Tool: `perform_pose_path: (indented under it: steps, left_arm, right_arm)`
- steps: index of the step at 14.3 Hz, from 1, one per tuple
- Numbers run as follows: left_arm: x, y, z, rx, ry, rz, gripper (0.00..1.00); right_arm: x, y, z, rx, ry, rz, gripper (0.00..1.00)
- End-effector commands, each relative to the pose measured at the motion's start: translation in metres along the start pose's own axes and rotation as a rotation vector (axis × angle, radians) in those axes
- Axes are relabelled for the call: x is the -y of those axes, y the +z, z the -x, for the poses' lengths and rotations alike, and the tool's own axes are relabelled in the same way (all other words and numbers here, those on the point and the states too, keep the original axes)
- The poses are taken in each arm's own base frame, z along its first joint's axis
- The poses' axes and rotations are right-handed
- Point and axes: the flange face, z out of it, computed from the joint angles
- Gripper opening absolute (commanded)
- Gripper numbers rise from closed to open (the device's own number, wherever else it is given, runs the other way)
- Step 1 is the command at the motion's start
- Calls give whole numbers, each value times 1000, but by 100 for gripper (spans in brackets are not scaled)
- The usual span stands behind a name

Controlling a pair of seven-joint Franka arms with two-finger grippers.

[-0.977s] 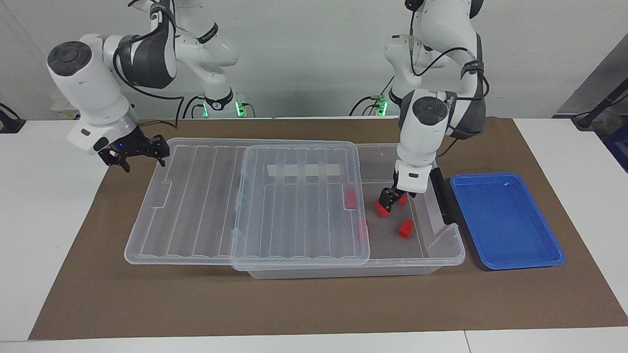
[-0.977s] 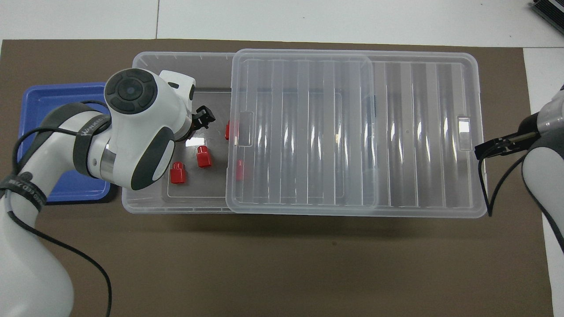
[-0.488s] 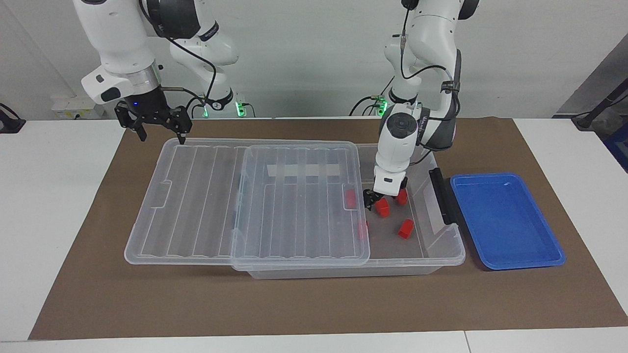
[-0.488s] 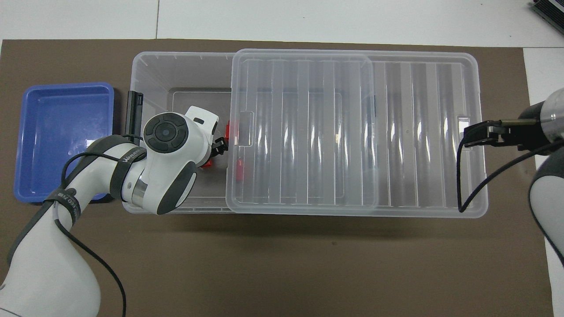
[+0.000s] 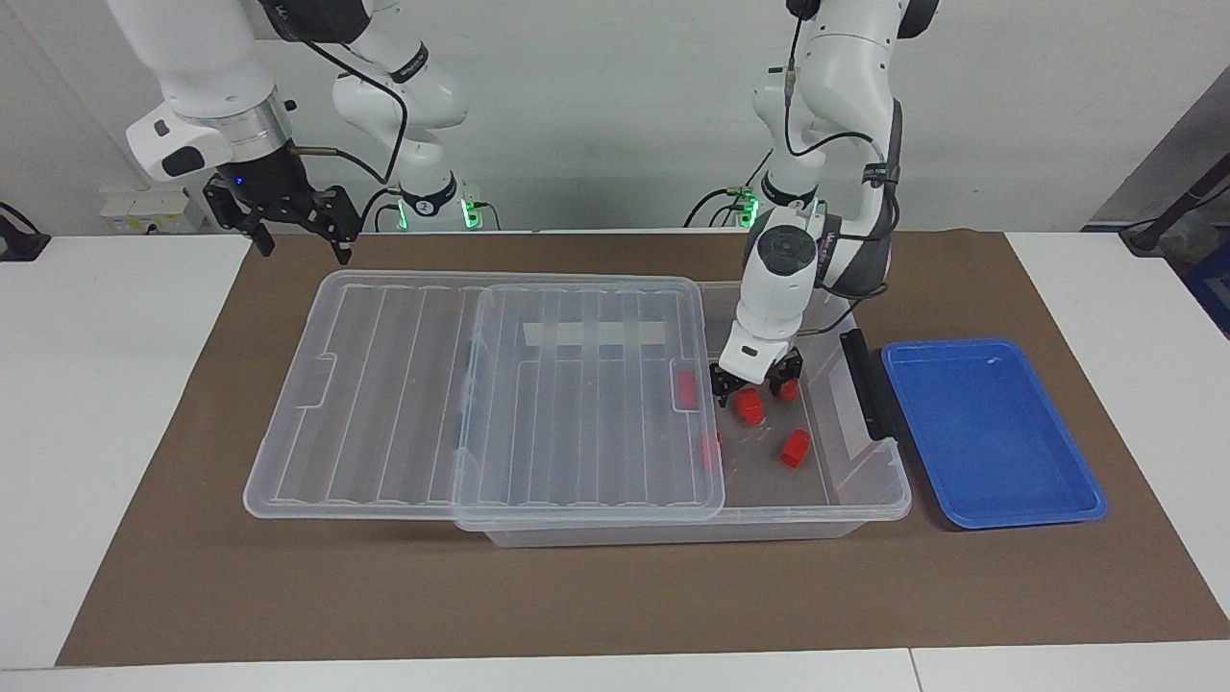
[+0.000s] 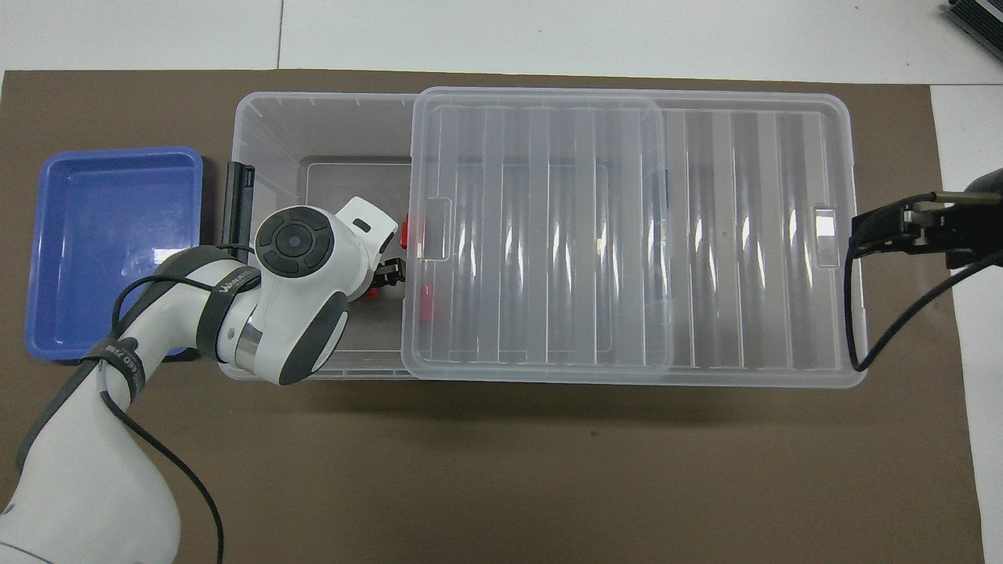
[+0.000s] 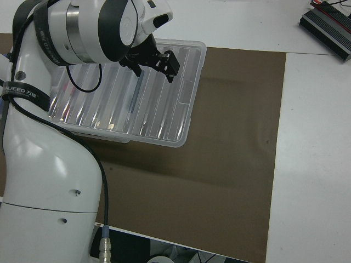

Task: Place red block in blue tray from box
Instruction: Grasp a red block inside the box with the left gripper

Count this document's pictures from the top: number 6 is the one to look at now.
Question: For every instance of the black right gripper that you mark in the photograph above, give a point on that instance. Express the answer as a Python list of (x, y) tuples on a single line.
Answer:
[(975, 231)]

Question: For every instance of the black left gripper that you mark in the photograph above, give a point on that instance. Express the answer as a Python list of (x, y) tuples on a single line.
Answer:
[(378, 276)]

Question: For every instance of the clear ribbed plastic lid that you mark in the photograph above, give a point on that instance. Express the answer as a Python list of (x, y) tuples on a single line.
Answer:
[(705, 251)]

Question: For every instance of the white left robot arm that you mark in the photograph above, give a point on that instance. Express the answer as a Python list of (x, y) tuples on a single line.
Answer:
[(298, 313)]

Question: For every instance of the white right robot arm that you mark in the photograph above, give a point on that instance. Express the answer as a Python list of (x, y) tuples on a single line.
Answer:
[(989, 182)]

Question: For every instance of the clear plastic storage box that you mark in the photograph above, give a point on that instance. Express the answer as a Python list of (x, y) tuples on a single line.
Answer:
[(313, 125)]

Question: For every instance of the blue plastic tray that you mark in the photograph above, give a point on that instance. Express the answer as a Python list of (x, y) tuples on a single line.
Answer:
[(94, 235)]

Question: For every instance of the brown table mat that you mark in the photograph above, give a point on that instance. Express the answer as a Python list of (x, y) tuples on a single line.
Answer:
[(501, 470)]

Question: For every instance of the black ribbed electronic device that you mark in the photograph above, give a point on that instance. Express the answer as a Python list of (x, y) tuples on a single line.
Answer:
[(979, 23)]

